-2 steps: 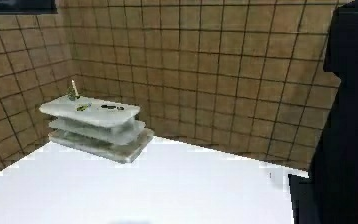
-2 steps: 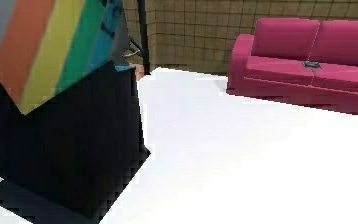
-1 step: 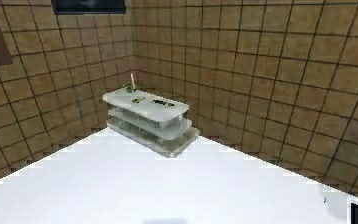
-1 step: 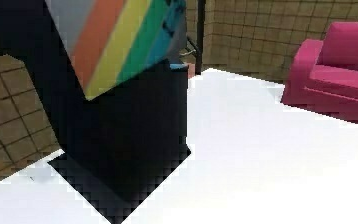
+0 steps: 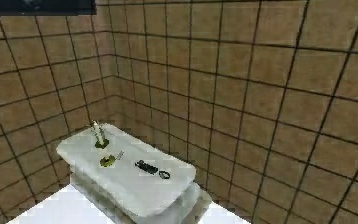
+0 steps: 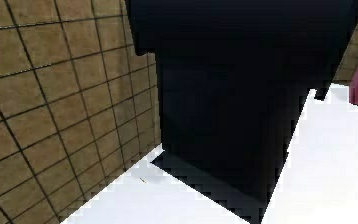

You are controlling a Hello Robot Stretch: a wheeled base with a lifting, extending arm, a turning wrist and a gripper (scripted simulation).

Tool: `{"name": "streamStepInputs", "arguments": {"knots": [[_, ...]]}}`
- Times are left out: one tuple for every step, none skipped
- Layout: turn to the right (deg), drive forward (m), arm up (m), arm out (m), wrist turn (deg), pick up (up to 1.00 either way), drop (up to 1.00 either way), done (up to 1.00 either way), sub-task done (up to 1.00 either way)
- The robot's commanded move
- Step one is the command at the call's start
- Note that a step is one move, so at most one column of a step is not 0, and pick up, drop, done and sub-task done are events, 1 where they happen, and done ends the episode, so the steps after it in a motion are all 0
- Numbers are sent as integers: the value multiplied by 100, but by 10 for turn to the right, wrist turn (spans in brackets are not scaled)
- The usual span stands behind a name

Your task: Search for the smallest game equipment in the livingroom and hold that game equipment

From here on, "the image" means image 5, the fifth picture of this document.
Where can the black key fob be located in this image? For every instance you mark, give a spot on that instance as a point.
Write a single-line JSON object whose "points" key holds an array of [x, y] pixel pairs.
{"points": [[148, 167]]}

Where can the white toilet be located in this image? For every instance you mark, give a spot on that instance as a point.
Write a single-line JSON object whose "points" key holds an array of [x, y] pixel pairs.
{"points": [[130, 186]]}

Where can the dark framed picture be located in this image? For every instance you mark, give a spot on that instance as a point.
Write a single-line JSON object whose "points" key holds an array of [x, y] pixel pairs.
{"points": [[40, 7]]}

